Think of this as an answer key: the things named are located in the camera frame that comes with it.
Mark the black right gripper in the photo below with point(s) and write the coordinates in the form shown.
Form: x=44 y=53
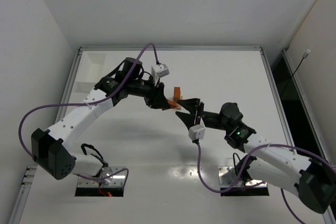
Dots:
x=199 y=112

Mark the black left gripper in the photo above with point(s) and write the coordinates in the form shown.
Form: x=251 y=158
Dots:
x=154 y=94

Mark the reddish-brown triangular wood block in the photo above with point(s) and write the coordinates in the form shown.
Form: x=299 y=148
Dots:
x=173 y=105

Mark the reddish-brown arch wood block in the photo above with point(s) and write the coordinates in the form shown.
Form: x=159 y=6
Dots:
x=177 y=94

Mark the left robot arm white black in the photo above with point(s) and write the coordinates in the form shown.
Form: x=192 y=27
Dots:
x=51 y=147

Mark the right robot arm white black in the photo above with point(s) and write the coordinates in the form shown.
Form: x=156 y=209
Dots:
x=310 y=178

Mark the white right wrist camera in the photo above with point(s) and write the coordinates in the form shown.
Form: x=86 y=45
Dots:
x=197 y=132

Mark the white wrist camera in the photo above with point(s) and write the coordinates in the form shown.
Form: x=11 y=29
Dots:
x=197 y=132
x=159 y=71

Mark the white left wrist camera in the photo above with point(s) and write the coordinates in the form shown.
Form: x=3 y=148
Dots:
x=159 y=71

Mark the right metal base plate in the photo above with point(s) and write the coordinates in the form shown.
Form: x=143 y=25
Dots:
x=227 y=176

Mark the metal base plate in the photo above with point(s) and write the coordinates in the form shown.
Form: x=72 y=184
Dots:
x=227 y=176
x=113 y=177

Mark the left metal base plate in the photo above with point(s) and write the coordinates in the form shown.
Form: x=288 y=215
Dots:
x=113 y=177

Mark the black cable white connector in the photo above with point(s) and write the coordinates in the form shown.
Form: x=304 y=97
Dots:
x=304 y=56

